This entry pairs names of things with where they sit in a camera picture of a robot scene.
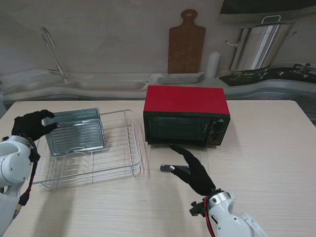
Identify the steel kitchen sink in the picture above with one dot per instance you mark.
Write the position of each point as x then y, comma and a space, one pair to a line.
98, 85

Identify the tall steel stock pot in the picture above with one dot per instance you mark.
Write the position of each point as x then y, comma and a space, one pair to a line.
259, 47

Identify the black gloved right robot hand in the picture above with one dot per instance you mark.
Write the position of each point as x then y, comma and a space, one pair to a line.
197, 172

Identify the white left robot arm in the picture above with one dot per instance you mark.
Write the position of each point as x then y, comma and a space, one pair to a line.
12, 158

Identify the stack of white plates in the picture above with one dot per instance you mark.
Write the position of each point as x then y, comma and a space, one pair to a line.
180, 78

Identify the black oven knob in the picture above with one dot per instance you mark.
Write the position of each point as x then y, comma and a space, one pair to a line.
219, 127
217, 137

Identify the black gas stove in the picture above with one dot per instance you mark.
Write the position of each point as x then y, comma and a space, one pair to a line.
284, 74

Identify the ribbed metal baking tray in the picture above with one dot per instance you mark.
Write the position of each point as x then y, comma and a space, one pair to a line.
76, 138
74, 114

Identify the red black toaster oven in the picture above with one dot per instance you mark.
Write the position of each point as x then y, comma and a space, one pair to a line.
185, 101

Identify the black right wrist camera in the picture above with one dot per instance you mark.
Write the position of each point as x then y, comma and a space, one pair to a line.
197, 209

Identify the chrome kitchen faucet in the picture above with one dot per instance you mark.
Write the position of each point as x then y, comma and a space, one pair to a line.
59, 68

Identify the white paper towel roll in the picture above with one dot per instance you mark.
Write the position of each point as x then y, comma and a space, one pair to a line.
213, 65

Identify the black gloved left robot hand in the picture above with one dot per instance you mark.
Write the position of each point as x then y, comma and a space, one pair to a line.
27, 126

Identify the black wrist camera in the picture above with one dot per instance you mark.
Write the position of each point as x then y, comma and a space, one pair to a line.
197, 209
35, 154

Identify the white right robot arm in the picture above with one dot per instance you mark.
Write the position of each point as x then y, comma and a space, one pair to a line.
222, 205

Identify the dark range hood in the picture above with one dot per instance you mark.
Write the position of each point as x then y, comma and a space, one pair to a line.
271, 7

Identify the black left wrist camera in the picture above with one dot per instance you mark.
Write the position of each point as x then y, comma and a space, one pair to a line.
35, 154

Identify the brown wooden cutting board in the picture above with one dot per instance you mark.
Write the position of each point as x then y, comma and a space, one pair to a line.
186, 49

